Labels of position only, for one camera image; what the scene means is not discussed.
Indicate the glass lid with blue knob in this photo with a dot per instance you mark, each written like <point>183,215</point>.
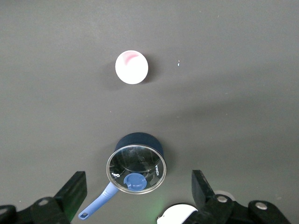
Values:
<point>130,161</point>

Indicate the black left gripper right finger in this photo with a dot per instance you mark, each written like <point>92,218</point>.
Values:
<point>217,210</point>

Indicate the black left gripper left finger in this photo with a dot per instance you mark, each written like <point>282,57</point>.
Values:
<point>67,198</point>

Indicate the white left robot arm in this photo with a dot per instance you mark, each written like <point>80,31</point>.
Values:
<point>175,214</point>

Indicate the pink plastic cup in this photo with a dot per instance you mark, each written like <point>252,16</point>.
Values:
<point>132,70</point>

